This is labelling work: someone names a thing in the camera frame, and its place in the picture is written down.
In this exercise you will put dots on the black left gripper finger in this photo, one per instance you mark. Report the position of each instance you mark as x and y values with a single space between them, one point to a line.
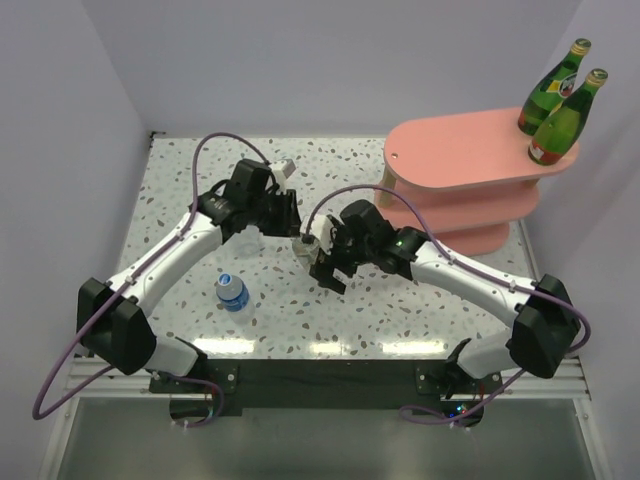
291 229
291 211

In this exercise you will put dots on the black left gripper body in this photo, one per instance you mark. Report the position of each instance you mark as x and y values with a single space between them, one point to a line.
270 209

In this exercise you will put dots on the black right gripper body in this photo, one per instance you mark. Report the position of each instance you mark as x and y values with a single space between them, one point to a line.
345 252

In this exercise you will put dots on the clear Chang glass bottle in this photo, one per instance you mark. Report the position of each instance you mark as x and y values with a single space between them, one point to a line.
305 248

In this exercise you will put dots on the green glass bottle gold cap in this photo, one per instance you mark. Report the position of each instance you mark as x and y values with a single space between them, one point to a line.
553 88

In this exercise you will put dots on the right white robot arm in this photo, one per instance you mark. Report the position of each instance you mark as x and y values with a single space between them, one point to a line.
540 321

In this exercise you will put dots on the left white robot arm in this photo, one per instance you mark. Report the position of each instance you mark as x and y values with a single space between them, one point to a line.
113 316

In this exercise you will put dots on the pink three-tier shelf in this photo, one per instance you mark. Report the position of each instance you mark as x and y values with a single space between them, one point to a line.
468 174

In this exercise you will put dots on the lying blue label water bottle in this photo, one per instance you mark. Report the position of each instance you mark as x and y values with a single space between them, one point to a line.
248 243

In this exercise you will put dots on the upright blue label water bottle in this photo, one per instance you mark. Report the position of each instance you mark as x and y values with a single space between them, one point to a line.
235 298

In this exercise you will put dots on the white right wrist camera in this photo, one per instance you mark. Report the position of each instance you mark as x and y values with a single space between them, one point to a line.
320 231

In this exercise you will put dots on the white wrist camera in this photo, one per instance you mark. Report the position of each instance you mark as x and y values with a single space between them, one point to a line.
283 170
320 231

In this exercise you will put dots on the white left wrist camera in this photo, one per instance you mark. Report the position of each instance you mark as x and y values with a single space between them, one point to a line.
283 170

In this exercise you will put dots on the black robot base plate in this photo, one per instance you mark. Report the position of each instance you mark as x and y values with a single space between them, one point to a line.
234 386

